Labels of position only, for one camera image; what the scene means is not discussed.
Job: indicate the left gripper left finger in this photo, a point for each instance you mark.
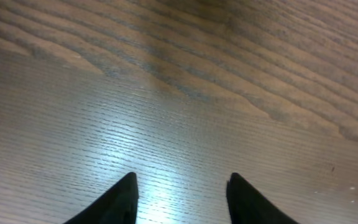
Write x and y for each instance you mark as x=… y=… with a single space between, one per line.
x=118 y=205

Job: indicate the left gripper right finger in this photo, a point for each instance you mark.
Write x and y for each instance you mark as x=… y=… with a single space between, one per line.
x=248 y=206

